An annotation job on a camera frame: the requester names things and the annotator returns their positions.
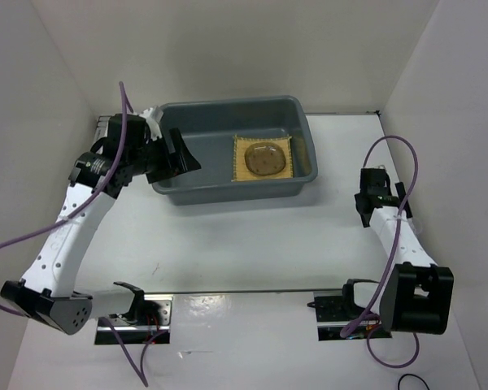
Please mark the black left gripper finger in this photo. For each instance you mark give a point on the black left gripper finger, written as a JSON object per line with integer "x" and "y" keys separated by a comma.
{"x": 161, "y": 174}
{"x": 182, "y": 160}

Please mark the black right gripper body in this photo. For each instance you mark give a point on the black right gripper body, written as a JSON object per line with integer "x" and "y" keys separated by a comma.
{"x": 402, "y": 195}

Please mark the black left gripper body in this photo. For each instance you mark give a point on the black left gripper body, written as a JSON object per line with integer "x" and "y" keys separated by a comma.
{"x": 153, "y": 157}

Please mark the clear plastic cup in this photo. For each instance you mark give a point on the clear plastic cup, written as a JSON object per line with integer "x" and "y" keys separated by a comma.
{"x": 416, "y": 225}

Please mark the grey plastic bin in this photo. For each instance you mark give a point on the grey plastic bin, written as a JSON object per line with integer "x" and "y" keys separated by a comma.
{"x": 210, "y": 129}

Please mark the clear square plate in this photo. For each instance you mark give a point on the clear square plate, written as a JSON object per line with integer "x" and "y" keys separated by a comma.
{"x": 265, "y": 159}

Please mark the yellow bamboo mat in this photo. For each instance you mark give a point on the yellow bamboo mat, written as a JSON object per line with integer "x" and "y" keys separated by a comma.
{"x": 240, "y": 171}

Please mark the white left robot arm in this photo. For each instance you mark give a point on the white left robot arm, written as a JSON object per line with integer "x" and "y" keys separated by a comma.
{"x": 46, "y": 291}

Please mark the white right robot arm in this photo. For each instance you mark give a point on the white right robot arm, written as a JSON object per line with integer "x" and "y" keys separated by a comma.
{"x": 416, "y": 294}

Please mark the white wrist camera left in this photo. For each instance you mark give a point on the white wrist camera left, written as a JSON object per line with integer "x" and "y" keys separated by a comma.
{"x": 153, "y": 116}

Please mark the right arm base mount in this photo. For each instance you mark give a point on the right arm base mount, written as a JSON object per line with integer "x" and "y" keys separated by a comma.
{"x": 333, "y": 313}

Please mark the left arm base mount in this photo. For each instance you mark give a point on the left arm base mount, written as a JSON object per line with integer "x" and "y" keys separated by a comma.
{"x": 152, "y": 324}

